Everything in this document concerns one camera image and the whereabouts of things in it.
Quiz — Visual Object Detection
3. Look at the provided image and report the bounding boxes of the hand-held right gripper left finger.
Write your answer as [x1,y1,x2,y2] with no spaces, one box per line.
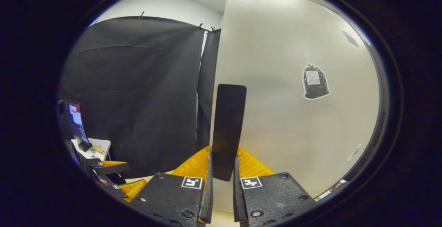
[129,146,214,226]

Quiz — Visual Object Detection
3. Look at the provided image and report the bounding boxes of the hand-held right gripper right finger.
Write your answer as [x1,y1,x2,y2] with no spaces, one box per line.
[233,147,316,227]

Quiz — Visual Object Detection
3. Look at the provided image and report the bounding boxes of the black cabinet door handle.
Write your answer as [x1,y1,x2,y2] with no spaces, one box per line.
[211,84,247,182]

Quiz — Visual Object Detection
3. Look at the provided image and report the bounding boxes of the beige cabinet door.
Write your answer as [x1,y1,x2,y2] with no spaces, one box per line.
[209,0,380,214]

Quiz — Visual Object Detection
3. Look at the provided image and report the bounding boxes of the white side table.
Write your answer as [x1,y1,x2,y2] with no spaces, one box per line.
[71,137,112,162]

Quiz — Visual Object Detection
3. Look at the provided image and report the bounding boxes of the black backdrop cloth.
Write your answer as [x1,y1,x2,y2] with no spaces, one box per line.
[58,16,221,179]

